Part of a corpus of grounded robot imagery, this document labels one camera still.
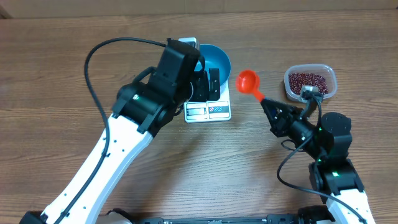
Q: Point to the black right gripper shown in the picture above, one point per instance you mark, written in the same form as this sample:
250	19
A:
281	124

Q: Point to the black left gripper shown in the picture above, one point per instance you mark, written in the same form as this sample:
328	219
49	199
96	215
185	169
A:
203	94

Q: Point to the orange scoop with blue handle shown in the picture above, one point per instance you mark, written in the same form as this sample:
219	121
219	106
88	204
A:
248	83

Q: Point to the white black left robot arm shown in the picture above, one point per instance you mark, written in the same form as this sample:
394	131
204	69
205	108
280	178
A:
142	108

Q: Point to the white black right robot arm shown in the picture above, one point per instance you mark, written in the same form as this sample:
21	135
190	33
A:
332	174

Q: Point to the white digital kitchen scale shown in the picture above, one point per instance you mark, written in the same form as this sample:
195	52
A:
209	111

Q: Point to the teal plastic bowl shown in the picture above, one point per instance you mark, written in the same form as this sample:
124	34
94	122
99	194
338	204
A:
215	57

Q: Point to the red adzuki beans pile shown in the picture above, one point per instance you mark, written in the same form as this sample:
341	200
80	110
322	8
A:
298	80

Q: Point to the clear plastic container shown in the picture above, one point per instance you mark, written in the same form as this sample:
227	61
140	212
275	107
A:
319	69

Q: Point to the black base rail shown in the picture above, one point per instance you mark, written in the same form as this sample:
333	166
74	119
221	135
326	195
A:
270	219

